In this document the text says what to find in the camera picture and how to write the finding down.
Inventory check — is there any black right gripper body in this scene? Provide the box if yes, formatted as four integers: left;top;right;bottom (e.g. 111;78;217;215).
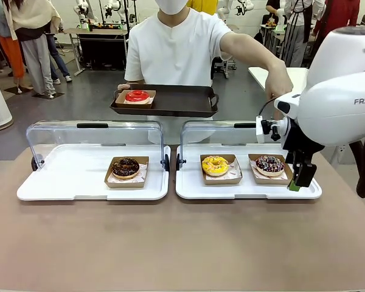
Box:
281;119;325;165

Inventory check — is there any dark brown serving tray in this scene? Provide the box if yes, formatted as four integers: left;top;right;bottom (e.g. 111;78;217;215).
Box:
109;84;220;119

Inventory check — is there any cardboard tray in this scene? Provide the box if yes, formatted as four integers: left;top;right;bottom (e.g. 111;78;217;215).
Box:
248;153;294;186
200;153;243;186
114;89;157;109
104;156;150;189

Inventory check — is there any red glazed donut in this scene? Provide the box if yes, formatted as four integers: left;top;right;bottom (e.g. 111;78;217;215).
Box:
124;90;150;105

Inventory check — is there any person's left forearm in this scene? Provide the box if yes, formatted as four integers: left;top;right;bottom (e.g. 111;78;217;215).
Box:
231;36;287;78

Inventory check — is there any cardboard tray under sprinkle donut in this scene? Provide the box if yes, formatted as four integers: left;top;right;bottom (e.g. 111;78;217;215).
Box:
248;153;294;186

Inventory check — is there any chocolate donut with coloured sprinkles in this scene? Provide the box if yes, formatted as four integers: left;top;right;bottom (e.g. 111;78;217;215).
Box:
255;155;285;176

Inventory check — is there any smiley paper under sprinkle donut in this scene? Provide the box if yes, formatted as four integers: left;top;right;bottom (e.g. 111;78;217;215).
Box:
251;159;293;181

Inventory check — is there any smiley paper under yellow donut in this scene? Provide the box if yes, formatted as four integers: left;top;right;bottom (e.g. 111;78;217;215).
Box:
202;159;243;180

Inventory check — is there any cardboard tray under yellow donut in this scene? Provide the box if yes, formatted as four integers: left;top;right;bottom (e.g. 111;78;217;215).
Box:
200;153;243;186

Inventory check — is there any yellow glazed sprinkle donut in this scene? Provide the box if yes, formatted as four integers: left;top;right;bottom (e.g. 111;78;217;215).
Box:
201;155;230;177

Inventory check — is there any smiley paper under nut donut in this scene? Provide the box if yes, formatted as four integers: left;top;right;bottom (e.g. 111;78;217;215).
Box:
108;162;148;183

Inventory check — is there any person in white T-shirt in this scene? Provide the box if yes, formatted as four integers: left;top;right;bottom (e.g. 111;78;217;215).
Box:
123;0;241;145

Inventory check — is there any cardboard tray under nut donut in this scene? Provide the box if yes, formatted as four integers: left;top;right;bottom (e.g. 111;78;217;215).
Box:
104;156;150;189

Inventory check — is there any chocolate donut with nut crumbs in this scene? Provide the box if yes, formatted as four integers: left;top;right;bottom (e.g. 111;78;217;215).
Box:
111;157;140;179

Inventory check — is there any person's left hand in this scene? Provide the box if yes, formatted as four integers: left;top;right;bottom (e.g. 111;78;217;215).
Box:
265;61;294;101

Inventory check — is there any white background table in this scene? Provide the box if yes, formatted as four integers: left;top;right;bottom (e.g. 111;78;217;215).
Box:
248;66;310;92

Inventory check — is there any clear display case lid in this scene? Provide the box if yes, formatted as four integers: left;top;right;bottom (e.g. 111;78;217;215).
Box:
26;120;171;173
179;120;288;171

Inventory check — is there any white display case base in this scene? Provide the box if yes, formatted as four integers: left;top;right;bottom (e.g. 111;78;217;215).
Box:
16;143;172;201
175;143;322;200

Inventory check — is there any bystander in dark apron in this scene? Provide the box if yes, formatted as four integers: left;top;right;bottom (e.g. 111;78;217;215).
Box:
280;0;326;68

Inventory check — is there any bystander in red top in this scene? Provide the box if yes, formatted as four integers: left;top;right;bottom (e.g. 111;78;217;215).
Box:
312;0;361;46

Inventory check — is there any bystander in yellow top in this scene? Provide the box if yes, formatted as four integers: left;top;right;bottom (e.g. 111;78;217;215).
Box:
187;0;218;16

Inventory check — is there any white face mask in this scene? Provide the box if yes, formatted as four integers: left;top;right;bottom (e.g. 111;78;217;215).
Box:
156;0;189;15

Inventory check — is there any background workbench with black panel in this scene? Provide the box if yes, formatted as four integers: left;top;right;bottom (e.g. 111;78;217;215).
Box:
63;27;132;77

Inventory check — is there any bystander in blue jeans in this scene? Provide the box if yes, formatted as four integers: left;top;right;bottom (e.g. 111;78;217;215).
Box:
45;24;73;85

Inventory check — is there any bystander in beige top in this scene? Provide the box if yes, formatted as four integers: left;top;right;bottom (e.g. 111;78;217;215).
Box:
10;0;61;99

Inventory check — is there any bystander in orange trousers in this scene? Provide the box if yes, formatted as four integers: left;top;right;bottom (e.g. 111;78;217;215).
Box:
0;0;26;88

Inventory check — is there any white wrist camera with mount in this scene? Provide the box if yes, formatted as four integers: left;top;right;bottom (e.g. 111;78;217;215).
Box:
255;115;282;144

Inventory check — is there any black camera cable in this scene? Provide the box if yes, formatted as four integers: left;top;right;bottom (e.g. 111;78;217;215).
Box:
258;96;277;118

